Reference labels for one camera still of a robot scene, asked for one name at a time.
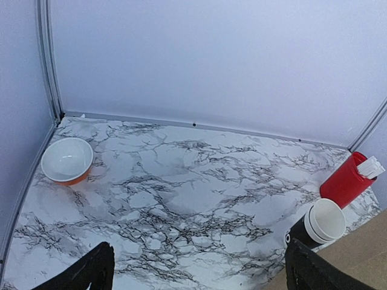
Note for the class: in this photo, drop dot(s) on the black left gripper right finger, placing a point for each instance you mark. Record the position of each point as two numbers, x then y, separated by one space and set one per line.
306 270

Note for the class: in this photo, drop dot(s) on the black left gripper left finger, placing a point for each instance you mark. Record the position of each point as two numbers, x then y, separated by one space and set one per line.
95 270

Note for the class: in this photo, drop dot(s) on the brown paper bag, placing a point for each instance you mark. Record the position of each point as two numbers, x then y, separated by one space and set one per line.
360 254

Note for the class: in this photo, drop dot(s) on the stacked black paper cups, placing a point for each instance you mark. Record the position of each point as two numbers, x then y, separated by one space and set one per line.
323 223

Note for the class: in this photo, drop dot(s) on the red plastic cup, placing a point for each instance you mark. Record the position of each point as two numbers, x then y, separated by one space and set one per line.
346 183

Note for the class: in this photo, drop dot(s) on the orange white bowl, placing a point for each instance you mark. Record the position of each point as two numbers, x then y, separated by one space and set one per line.
67 161

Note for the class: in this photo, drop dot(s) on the white wrapped stirrers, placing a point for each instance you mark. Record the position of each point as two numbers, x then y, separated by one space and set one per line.
370 168

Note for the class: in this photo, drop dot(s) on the right aluminium frame post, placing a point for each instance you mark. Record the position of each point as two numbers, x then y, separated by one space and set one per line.
370 127

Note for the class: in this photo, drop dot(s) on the aluminium frame post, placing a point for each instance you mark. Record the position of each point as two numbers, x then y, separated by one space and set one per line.
370 127
46 51

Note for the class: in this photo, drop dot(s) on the left aluminium frame post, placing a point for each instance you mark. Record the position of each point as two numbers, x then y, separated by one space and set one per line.
46 51

